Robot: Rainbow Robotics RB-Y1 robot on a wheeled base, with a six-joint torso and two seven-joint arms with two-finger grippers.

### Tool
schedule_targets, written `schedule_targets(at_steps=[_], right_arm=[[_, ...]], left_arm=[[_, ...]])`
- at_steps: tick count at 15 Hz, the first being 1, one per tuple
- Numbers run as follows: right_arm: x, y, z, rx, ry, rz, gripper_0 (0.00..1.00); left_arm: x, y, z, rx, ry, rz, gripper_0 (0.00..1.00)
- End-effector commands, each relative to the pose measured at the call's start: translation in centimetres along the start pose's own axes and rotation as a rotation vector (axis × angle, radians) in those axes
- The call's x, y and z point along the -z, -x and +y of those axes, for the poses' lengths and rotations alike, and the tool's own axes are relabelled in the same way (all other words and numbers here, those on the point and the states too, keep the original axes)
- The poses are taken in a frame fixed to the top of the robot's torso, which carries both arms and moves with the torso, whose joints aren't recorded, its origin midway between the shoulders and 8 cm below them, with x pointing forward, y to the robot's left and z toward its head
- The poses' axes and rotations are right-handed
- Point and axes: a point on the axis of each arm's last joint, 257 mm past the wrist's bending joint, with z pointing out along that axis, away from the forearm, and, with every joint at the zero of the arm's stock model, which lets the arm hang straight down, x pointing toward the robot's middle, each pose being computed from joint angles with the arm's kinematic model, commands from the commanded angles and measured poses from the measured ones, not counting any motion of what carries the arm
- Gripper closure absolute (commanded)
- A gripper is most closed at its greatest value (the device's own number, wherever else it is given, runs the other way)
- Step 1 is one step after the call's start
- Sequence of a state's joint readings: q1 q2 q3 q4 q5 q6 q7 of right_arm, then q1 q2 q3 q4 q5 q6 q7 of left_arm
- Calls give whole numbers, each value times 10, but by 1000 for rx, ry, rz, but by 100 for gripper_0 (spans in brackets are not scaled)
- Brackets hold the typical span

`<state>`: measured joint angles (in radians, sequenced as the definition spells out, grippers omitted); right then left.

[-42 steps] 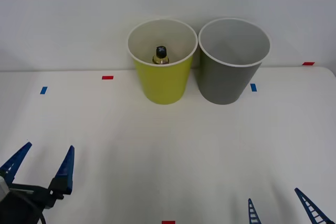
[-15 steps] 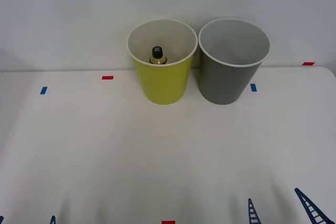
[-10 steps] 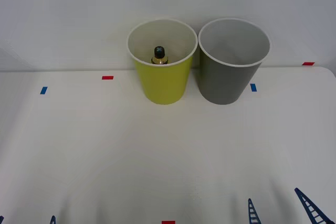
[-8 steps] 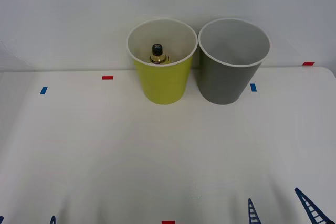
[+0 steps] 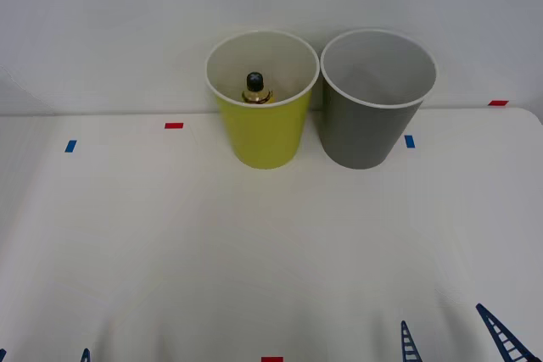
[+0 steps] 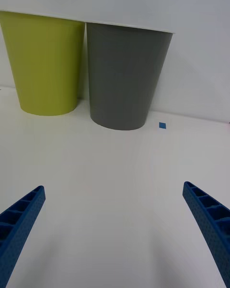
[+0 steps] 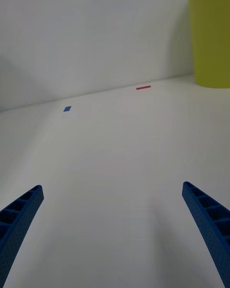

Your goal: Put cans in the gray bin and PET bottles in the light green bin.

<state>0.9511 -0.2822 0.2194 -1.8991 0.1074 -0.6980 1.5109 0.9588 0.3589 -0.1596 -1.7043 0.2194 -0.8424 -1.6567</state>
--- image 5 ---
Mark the grey plastic bin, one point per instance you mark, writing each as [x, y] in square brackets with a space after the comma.
[360, 133]

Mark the yellow bottle with black cap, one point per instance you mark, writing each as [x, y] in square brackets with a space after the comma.
[255, 86]

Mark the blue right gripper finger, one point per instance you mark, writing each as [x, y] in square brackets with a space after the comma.
[507, 338]
[409, 347]

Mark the yellow-green plastic bin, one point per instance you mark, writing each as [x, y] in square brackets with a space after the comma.
[265, 133]

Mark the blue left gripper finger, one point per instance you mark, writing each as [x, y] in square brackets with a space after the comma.
[2, 355]
[86, 357]

